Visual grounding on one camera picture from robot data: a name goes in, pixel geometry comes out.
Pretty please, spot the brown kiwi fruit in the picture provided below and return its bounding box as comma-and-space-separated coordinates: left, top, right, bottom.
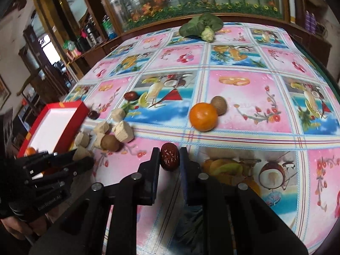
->
100, 134, 120, 152
210, 96, 228, 116

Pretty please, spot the red box with white inside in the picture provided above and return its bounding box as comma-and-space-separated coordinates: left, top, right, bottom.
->
18, 101, 89, 157

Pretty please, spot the dark wooden chair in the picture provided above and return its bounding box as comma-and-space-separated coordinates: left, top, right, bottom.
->
16, 68, 66, 104

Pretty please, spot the purple bottle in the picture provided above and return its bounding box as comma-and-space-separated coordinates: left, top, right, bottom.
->
305, 10, 311, 32
310, 13, 317, 35

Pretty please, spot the black thermos flask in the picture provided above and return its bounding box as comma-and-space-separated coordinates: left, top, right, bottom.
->
84, 24, 97, 46

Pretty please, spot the framed wall painting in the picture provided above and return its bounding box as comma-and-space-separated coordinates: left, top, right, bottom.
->
0, 76, 11, 109

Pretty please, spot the orange mandarin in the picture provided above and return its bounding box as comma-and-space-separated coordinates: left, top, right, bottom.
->
189, 102, 218, 132
24, 147, 37, 156

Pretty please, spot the dark red jujube date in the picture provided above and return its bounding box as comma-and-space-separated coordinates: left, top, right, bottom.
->
123, 91, 139, 101
160, 143, 180, 171
88, 111, 100, 120

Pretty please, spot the colourful fruit print tablecloth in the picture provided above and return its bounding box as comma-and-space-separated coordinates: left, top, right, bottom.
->
65, 22, 339, 254

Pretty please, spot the green leafy vegetable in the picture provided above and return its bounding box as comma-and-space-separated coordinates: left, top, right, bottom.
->
179, 13, 224, 43

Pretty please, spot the person's left hand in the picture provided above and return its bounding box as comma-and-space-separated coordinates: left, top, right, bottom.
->
1, 217, 47, 240

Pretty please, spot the green label plastic bottle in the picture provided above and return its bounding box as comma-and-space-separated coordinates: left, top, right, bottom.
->
102, 16, 117, 39

